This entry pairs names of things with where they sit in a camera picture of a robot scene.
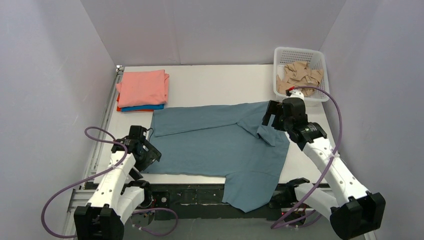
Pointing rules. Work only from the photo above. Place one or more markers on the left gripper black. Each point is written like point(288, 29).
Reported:
point(151, 156)

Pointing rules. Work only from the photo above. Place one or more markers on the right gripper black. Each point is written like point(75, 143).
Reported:
point(274, 112)

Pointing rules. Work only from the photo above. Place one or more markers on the grey-blue t shirt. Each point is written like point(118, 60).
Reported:
point(227, 141)

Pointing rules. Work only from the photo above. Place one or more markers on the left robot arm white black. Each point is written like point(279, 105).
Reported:
point(121, 191)

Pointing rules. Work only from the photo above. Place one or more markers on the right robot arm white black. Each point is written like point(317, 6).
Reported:
point(352, 209)

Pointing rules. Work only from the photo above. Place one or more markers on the beige crumpled t shirt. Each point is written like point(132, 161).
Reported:
point(298, 74)

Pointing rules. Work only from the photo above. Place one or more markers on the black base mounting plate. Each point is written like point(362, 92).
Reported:
point(204, 201)

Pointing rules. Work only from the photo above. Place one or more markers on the blue folded t shirt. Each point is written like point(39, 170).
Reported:
point(143, 107)

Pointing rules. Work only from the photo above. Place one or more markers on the white plastic basket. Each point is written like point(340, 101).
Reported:
point(316, 59)

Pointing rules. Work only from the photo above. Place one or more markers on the orange folded t shirt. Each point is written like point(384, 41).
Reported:
point(132, 110)

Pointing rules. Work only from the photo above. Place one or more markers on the pink folded t shirt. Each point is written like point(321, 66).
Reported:
point(143, 88)

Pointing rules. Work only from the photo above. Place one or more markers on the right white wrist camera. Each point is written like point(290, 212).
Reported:
point(292, 92)

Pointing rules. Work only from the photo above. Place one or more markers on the aluminium left side rail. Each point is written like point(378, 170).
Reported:
point(98, 156)

